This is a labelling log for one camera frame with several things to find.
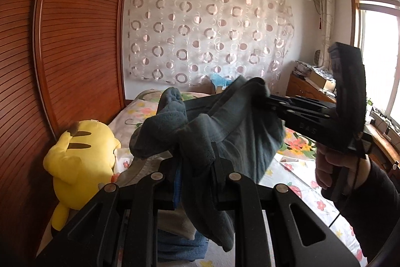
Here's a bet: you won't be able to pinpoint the wooden slatted wardrobe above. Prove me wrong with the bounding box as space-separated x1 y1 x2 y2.
0 0 135 255

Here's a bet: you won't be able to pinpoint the folded beige garment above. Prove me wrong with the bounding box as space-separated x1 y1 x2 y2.
117 154 196 239

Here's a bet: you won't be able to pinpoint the patterned window curtain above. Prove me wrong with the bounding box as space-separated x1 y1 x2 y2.
315 0 336 67

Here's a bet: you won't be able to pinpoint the yellow plush toy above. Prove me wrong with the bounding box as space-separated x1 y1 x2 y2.
43 119 122 231

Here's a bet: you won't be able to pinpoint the stack of books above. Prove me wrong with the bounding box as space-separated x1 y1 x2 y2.
292 61 314 79

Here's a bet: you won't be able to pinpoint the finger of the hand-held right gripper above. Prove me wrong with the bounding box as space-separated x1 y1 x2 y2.
267 94 337 113
275 109 337 123

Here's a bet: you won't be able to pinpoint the grey-green pants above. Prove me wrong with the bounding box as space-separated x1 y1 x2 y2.
129 76 286 252

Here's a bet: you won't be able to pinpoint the window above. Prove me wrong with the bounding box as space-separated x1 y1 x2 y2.
350 0 400 130

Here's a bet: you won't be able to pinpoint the long wooden cabinet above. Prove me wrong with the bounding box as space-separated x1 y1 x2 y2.
286 71 400 192

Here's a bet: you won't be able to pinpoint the circle-patterned wall curtain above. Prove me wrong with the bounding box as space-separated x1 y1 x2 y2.
125 0 296 87

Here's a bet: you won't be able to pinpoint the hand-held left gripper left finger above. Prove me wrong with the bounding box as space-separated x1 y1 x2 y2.
34 157 185 267

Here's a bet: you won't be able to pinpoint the open cardboard box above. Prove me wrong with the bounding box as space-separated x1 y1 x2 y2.
308 71 337 93

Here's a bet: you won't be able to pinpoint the person's right forearm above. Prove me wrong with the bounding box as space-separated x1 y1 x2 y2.
339 157 400 267

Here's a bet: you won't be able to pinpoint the folded blue jeans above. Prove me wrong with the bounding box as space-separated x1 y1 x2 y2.
156 228 208 263

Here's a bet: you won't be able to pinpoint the person's right hand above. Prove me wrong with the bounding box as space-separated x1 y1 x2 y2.
315 145 344 191

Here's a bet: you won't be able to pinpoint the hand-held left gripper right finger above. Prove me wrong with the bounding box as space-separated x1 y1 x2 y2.
209 157 361 267

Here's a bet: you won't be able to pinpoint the blue plastic bag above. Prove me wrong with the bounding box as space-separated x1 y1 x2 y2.
210 73 236 87

